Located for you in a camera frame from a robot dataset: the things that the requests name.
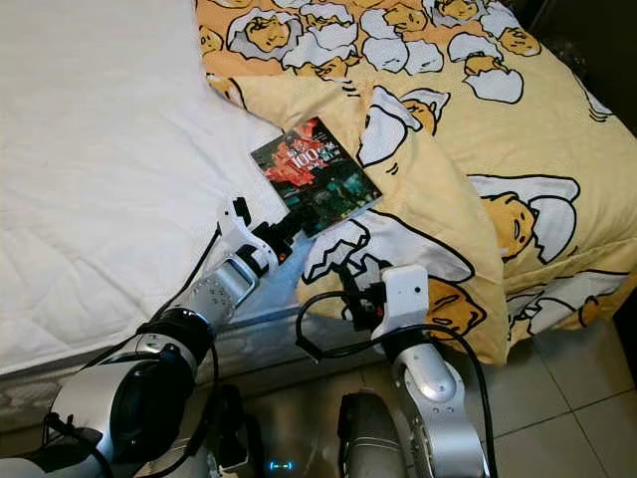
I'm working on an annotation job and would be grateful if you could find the yellow cartoon egg blanket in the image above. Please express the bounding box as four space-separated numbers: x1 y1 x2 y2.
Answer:
197 0 637 364

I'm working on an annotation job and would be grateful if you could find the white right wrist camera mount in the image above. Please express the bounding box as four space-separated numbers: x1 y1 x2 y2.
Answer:
378 264 431 340

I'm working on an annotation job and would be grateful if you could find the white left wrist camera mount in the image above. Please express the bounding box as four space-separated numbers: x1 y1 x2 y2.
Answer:
219 197 280 275

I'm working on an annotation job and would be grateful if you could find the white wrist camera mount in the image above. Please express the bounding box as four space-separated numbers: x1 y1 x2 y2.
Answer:
378 264 431 340
219 197 280 275

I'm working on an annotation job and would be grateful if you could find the dark robot left leg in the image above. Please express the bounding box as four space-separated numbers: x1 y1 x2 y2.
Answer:
204 383 265 478

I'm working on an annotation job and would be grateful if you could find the bed with white mattress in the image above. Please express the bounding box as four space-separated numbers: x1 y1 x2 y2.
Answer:
0 0 359 404

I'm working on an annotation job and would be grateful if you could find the dark robot right leg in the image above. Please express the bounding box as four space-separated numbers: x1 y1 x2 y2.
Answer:
338 391 409 478

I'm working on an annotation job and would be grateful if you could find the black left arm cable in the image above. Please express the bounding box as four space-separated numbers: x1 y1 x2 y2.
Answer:
159 224 230 322

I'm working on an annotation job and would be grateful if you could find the dark book with red cover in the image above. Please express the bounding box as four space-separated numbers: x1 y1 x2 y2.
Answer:
251 117 384 238

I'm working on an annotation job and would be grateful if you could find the dark robot leg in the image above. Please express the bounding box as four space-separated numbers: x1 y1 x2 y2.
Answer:
338 391 409 478
204 383 265 478

